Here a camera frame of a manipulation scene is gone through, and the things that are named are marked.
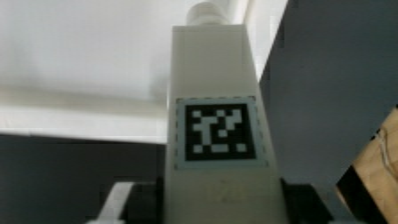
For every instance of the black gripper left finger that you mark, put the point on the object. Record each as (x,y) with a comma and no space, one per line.
(134,203)

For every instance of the white desk leg with tag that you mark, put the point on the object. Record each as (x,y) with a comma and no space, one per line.
(223,186)

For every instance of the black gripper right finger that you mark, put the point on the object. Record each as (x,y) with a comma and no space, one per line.
(313,207)

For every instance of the white desk top tray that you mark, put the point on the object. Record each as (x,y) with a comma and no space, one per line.
(86,63)

